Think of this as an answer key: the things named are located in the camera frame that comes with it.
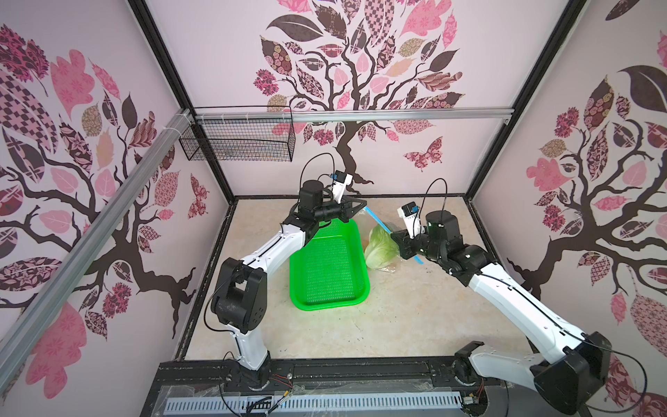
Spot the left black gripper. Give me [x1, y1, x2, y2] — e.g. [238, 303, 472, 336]
[313, 193, 364, 222]

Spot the napa cabbage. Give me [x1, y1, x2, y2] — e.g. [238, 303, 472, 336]
[364, 225, 399, 270]

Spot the clear zip top bag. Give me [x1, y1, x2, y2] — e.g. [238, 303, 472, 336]
[364, 207, 400, 272]

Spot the green plastic basket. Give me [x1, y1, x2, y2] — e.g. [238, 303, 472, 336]
[289, 220, 370, 311]

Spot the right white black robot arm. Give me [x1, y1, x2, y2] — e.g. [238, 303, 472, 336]
[391, 203, 611, 415]

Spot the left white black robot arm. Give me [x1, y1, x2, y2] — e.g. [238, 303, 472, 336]
[209, 170, 367, 389]

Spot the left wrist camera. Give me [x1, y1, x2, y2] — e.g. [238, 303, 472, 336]
[332, 170, 353, 203]

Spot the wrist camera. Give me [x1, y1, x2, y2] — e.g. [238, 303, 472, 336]
[397, 202, 422, 239]
[332, 170, 353, 203]

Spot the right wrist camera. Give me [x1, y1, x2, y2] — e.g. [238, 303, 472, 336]
[397, 202, 422, 239]

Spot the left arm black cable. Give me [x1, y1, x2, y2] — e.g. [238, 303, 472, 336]
[299, 152, 335, 189]

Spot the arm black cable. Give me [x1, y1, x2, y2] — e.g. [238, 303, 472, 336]
[419, 178, 648, 415]
[299, 152, 335, 189]

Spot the black wire wall basket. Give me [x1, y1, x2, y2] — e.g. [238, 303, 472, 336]
[179, 104, 296, 163]

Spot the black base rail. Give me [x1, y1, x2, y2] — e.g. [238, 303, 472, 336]
[140, 356, 558, 416]

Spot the aluminium rail back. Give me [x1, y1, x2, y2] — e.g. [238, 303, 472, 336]
[196, 107, 514, 123]

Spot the aluminium rail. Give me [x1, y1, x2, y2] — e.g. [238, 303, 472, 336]
[196, 107, 514, 123]
[1, 109, 192, 389]

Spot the white slotted cable duct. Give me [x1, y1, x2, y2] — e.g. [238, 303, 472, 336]
[163, 392, 463, 416]

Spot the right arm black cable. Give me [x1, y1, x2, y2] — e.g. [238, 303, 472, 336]
[419, 178, 648, 415]

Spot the aluminium rail left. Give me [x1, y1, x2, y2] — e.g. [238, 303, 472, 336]
[1, 109, 192, 389]

